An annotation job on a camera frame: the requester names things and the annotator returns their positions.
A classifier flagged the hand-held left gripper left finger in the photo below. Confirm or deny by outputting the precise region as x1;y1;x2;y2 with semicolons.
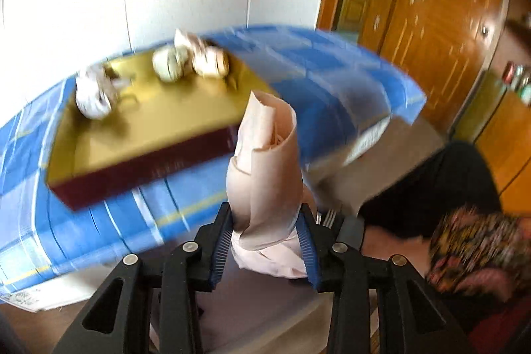
70;202;235;354

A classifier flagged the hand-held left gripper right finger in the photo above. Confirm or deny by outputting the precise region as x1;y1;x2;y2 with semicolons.
296;204;474;354

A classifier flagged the peach garment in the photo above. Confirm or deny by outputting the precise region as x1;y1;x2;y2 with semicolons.
226;91;318;280

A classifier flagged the gold tray box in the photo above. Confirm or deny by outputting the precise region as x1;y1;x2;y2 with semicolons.
45;47;278;212

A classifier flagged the pale beige cloth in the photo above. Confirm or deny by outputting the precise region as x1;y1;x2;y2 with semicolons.
191;46;231;80

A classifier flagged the light green cloth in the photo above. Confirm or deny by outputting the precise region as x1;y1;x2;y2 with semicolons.
151;45;187;83

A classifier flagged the white cloth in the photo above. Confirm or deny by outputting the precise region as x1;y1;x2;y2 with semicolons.
75;63;133;119

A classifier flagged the beige strappy undergarment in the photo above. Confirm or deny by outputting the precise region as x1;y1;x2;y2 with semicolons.
173;28;216;60

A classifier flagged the person's black trouser leg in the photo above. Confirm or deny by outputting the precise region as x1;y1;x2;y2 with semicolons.
359;140;504;251

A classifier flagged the floral patterned cloth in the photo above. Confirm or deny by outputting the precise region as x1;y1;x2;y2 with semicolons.
425;207;531;297

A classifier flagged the blue plaid bed sheet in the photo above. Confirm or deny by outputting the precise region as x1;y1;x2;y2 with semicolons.
0;24;428;307

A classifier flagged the red ruffled cover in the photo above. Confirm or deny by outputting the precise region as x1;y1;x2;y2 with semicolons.
465;288;531;346

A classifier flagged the wooden side cabinet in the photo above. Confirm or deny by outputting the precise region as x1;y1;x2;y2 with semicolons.
450;70;531;209

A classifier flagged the wooden door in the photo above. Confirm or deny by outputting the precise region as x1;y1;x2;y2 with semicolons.
359;0;511;131

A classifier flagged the pale bottle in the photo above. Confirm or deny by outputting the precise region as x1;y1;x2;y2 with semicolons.
514;66;531;106

